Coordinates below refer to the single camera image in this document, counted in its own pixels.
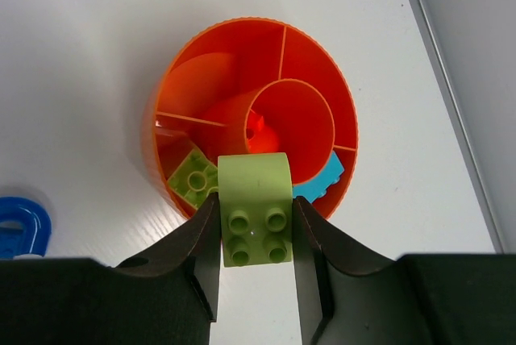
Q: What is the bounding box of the orange scoop lego piece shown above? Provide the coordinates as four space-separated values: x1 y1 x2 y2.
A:
246 110 280 154

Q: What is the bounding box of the orange round divided container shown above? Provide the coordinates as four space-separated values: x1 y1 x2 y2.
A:
140 17 359 218

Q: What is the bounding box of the light green rounded lego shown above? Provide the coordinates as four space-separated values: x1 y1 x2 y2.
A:
167 148 218 210

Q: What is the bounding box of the blue arch lego piece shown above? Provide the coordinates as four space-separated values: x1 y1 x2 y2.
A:
1 197 52 260

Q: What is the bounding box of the light green square lego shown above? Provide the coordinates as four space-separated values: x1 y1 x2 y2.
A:
218 152 293 268

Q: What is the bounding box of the aluminium frame rail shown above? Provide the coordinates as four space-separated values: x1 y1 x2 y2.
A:
409 0 506 253

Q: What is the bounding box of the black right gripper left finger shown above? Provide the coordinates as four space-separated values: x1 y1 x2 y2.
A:
1 194 221 344

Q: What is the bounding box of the teal long lego brick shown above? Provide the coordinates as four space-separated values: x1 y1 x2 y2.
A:
293 152 345 203

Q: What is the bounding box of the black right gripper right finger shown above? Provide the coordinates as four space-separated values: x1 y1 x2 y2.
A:
292 197 515 344

